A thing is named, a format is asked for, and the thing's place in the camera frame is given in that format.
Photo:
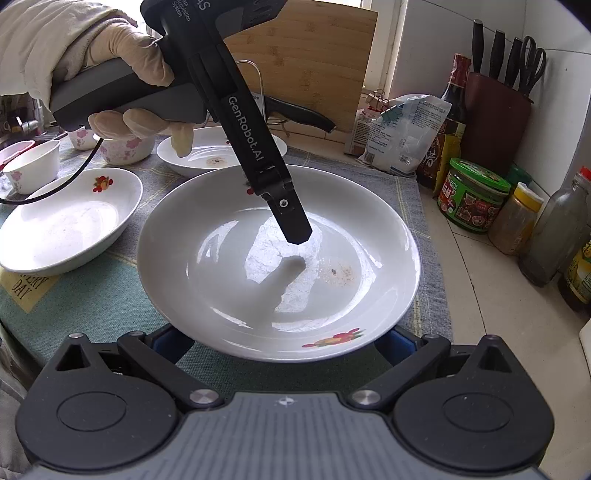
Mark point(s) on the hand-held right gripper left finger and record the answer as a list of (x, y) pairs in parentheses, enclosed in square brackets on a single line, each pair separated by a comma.
[(168, 344)]

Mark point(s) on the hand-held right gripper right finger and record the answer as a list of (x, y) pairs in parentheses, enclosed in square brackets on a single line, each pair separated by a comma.
[(397, 344)]

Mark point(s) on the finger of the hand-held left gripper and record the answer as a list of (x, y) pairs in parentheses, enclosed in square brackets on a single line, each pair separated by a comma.
[(288, 217)]

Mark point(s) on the white floral bowl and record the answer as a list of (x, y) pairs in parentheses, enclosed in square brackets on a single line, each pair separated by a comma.
[(34, 168), (82, 138), (127, 150)]

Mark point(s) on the person's left hand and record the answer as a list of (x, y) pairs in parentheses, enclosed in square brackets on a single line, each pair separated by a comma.
[(134, 50)]

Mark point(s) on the checked cloth mat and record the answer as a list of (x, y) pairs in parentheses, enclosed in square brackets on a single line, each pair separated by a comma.
[(115, 295)]

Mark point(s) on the white small bottle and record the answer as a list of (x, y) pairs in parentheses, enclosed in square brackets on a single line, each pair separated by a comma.
[(358, 134)]

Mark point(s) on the bamboo cutting board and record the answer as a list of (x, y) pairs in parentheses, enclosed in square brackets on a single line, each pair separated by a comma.
[(314, 60)]

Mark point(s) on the white printed plastic bag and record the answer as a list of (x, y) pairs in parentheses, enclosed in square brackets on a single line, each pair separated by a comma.
[(406, 134)]

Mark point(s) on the green binder clip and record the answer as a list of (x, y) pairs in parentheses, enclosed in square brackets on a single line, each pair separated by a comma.
[(390, 109)]

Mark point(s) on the green-lid sauce jar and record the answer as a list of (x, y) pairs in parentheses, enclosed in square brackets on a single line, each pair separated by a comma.
[(475, 203)]

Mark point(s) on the yellow-lid spice jar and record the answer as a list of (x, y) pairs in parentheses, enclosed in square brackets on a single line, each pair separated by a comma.
[(512, 226)]

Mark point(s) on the person's grey clothing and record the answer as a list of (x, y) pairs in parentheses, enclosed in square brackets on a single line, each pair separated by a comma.
[(9, 392)]

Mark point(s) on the yellow packet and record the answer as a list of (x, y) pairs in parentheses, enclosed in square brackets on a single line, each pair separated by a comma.
[(448, 159)]

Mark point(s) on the window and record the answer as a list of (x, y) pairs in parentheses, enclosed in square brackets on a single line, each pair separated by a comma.
[(383, 41)]

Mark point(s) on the red-capped glass bottle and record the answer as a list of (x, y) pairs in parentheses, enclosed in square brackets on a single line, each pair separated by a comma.
[(554, 235)]

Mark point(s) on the small yellow oil bottle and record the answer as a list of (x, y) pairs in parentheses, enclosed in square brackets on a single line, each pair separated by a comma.
[(579, 281)]

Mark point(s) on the dark soy sauce bottle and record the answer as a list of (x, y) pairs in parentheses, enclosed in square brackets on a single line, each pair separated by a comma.
[(455, 115)]

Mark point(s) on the pink bowl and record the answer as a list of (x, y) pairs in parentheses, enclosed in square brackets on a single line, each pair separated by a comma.
[(11, 152)]

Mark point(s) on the green-capped bottle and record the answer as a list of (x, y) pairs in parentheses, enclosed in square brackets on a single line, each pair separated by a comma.
[(519, 177)]

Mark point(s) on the brown knife block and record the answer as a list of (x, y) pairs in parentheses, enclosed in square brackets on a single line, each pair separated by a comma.
[(496, 124)]

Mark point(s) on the black kitchen scissors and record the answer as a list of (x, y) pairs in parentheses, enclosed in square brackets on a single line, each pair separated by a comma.
[(533, 69)]

